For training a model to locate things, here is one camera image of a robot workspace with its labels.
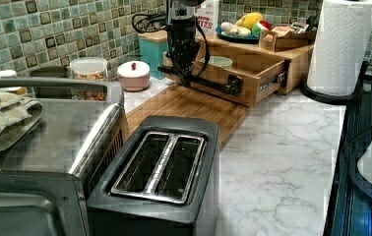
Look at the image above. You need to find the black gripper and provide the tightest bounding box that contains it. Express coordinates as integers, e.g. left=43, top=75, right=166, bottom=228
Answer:
left=166, top=16, right=201, bottom=74

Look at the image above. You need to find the red green toy fruit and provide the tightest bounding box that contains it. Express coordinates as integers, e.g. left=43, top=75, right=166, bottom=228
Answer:
left=252, top=20, right=272, bottom=36

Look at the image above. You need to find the teal canister wooden lid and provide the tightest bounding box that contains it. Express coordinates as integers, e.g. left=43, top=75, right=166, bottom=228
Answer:
left=139, top=30, right=168, bottom=80

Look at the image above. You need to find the yellow toy fruit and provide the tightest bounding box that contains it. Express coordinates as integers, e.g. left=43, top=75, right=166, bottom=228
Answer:
left=235, top=12, right=264, bottom=30

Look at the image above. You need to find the white paper towel roll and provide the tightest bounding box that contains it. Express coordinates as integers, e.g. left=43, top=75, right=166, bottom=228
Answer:
left=307, top=0, right=372, bottom=96

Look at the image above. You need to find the clear cereal container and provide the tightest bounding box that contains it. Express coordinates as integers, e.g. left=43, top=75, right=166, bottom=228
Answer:
left=69, top=56, right=109, bottom=101

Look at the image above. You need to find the folded beige towel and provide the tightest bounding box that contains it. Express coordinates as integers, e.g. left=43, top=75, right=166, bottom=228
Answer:
left=0, top=90, right=43, bottom=151

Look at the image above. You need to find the white toy food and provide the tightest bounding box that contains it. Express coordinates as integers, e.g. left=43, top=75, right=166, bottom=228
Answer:
left=220, top=22, right=252, bottom=38

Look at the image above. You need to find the black stovetop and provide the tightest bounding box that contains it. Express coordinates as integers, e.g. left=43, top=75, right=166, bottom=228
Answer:
left=323, top=76, right=372, bottom=236

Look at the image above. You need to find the blue plate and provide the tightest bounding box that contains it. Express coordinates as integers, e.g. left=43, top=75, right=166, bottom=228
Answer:
left=216, top=27, right=259, bottom=44

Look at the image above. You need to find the small white lidded jar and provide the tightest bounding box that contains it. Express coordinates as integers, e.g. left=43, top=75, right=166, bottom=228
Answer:
left=0, top=69, right=28, bottom=96

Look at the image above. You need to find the wooden drawer cabinet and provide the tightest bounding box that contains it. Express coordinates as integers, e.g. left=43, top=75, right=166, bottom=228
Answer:
left=207, top=32, right=313, bottom=94

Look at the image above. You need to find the black two-slot toaster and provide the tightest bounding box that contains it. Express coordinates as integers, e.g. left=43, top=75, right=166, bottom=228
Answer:
left=88, top=115, right=220, bottom=236

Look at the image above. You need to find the green ceramic bowl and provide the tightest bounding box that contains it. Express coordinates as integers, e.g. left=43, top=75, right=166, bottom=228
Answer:
left=208, top=56, right=232, bottom=68

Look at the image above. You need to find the bamboo cutting board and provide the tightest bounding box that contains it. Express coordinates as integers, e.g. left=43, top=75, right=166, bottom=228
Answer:
left=127, top=85, right=250, bottom=148

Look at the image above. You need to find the pink pot with lid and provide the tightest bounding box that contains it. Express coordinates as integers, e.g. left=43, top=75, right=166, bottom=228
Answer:
left=117, top=61, right=150, bottom=91

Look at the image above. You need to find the white red carton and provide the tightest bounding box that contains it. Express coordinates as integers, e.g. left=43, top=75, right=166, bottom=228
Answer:
left=195, top=0, right=219, bottom=34

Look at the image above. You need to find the wooden drawer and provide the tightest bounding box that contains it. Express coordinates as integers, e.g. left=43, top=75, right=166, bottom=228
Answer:
left=162, top=48, right=289, bottom=108

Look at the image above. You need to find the wooden organizer box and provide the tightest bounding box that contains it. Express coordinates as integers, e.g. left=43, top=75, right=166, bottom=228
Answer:
left=259, top=27, right=316, bottom=52

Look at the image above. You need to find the black paper towel holder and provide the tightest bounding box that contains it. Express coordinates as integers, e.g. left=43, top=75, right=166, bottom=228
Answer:
left=300, top=60, right=370, bottom=106

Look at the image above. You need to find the dark round container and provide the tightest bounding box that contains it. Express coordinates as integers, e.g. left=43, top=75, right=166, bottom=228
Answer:
left=30, top=66, right=72, bottom=99

